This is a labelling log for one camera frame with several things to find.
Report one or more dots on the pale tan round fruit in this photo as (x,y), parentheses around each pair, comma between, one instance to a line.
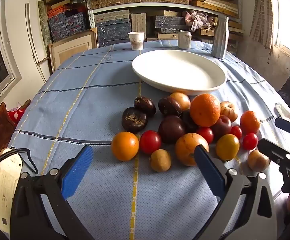
(258,160)

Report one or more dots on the red patterned cloth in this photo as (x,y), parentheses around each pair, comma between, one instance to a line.
(15,115)

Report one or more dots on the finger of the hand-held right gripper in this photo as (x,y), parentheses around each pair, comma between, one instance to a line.
(272,151)
(286,126)

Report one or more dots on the light wooden door panel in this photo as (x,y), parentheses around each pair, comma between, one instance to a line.
(72,48)

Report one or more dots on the large orange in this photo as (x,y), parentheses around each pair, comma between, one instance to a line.
(205,110)

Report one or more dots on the grey metal shelf rack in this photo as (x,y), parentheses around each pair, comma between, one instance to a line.
(140,7)

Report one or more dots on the blue checkered tablecloth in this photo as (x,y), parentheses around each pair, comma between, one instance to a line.
(85,110)

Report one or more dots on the white paper cup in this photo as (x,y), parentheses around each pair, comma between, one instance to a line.
(136,41)

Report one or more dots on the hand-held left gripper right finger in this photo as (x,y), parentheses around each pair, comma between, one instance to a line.
(210,175)

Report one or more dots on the yellow orange round fruit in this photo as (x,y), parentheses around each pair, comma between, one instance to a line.
(227,147)
(125,146)

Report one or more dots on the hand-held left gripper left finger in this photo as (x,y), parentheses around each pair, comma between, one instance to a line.
(77,173)

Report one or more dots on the white drink can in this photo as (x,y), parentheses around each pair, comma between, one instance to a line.
(184,40)

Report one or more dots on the red cherry tomato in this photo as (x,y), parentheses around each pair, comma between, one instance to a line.
(249,141)
(236,132)

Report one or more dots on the tan striped round fruit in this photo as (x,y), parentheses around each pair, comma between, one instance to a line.
(229,110)

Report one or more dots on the tan brown round fruit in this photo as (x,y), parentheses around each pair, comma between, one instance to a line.
(160,160)

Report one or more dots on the stack of blue patterned boxes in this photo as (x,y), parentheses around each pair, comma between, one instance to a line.
(65,22)

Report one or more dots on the white crumpled wrapper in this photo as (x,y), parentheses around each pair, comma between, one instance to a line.
(284,111)

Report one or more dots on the orange blotched round fruit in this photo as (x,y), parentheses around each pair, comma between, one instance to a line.
(186,150)

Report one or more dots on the stack of grey blue boxes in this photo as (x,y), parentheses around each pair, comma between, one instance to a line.
(112,27)

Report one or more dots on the stack of dark blue boxes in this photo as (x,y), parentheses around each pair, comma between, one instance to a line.
(170,23)

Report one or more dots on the yellow brown round fruit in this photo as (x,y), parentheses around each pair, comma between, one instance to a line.
(183,99)

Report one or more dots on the white leaning board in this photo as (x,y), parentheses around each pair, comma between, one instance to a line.
(36,42)

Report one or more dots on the dark purple plum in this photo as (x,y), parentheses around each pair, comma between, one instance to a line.
(172,129)

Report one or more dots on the dark brown water chestnut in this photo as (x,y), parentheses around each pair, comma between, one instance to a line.
(145,105)
(134,120)
(169,105)

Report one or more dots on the dark red plum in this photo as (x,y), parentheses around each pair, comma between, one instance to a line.
(221,128)

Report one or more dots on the white oval plate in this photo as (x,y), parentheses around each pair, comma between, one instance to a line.
(177,70)

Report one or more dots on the small mandarin orange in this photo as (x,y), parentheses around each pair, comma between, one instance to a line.
(249,122)

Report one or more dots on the silver ribbed bottle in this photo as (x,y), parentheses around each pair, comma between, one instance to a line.
(220,40)

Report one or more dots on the green marbled board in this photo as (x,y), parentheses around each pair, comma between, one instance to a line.
(44,20)

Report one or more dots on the pink cloth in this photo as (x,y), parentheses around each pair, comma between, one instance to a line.
(197,18)

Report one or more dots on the beige curtain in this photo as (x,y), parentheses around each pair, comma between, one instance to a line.
(266,12)

